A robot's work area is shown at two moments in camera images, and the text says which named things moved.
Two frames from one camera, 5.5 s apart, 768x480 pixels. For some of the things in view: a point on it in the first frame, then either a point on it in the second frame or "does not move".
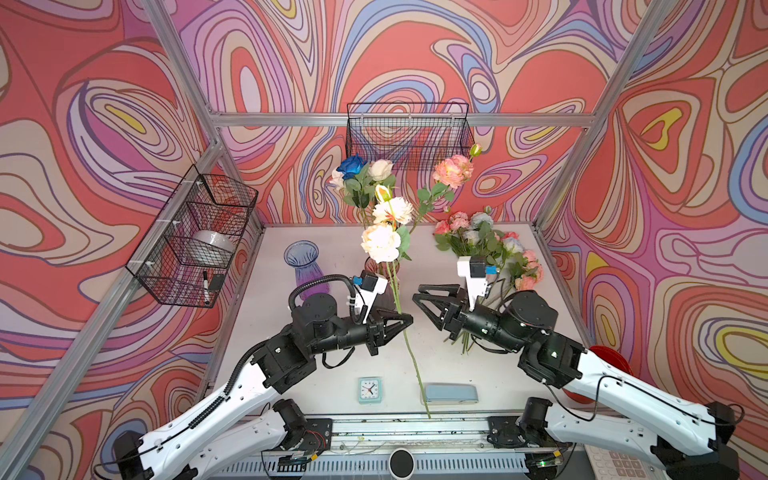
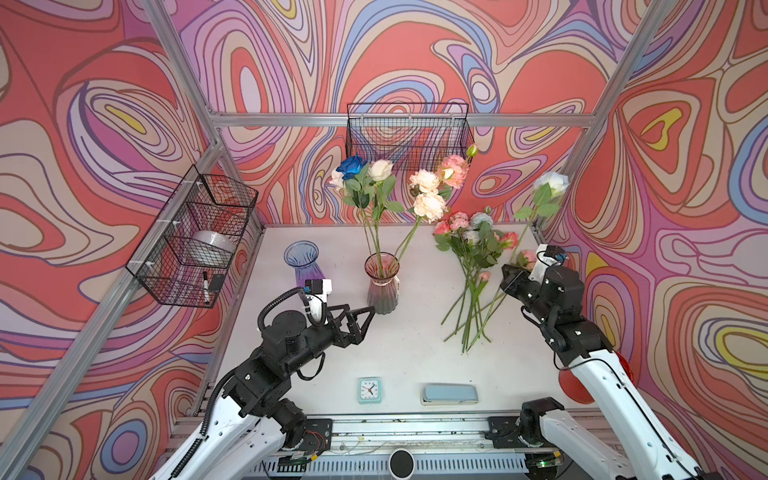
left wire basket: [185, 259] does not move
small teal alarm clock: [370, 390] does not move
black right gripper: [452, 318] → [513, 281]
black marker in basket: [206, 288] does not move
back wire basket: [409, 135] does not move
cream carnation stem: [400, 314] → [430, 204]
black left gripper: [374, 335] → [351, 336]
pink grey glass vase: [392, 272] does not move
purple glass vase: [303, 255] does not move
